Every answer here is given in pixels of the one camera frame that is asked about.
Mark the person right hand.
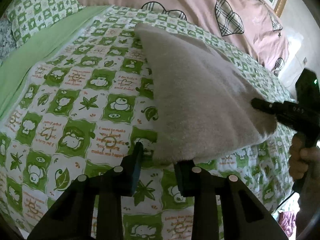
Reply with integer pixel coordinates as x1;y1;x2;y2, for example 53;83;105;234
289;133;319;180

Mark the beige knit sweater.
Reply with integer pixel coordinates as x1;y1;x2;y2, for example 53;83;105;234
135;23;277;163

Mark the green white patterned quilt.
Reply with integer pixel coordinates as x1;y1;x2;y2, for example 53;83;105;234
1;0;290;239

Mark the pink heart print duvet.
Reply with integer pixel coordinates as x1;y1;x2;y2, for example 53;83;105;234
78;0;289;75

